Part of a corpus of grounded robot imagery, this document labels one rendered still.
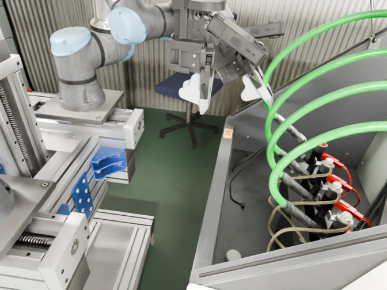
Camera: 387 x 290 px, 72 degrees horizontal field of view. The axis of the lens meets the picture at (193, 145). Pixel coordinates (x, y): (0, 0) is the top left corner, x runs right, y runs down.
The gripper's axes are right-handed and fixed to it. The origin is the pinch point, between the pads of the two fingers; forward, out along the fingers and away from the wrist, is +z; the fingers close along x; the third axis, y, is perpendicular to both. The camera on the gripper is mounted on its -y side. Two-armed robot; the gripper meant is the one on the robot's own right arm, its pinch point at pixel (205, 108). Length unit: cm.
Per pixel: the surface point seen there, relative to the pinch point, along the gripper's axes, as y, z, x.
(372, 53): -27.4, -13.8, -3.3
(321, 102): -19.8, -7.2, 4.6
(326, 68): -20.9, -10.4, -3.4
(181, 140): 40, 123, -155
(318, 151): -28.3, 12.8, -10.8
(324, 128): -39, 24, -43
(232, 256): -12.2, 38.5, 7.2
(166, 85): 55, 70, -159
